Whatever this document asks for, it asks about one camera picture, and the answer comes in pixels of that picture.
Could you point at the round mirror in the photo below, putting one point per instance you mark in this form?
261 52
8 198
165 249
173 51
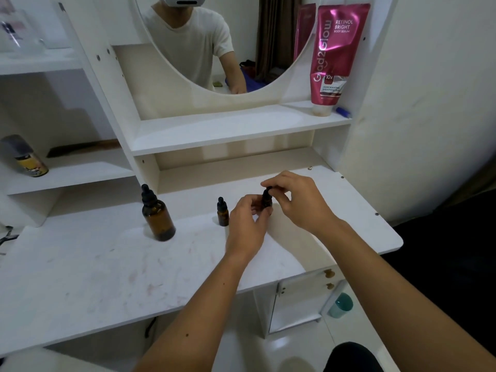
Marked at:
201 42

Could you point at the small amber glass bottle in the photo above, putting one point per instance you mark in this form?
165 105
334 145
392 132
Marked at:
266 207
223 218

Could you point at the brown fabric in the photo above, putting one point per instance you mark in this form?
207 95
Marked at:
472 185

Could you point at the small blue cap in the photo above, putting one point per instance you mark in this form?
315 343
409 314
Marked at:
343 112

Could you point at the white vanity shelf unit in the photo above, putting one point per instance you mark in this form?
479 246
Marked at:
232 127

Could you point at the person's left hand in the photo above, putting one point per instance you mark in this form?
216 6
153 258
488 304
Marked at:
244 232

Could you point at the person's right leg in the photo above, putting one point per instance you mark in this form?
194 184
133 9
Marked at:
348 360

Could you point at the teal cup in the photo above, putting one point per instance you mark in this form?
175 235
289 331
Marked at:
341 306

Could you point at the clear perfume bottle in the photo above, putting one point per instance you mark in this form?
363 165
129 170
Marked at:
19 34

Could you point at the brown comb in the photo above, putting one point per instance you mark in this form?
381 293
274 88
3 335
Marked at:
81 148

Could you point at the person's right hand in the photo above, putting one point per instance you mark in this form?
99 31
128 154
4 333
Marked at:
306 205

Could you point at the pink lotion tube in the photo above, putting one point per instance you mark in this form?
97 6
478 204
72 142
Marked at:
337 54

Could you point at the large amber glass bottle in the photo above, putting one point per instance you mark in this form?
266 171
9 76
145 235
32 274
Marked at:
159 222

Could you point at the person's left forearm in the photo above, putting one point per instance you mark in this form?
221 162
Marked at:
190 325

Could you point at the person's right forearm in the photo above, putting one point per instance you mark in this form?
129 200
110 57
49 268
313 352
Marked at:
395 302

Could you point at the yellow spray can grey cap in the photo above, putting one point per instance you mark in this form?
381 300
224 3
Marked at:
31 164

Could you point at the black dropper with glass pipette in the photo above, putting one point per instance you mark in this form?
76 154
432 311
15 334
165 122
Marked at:
148 195

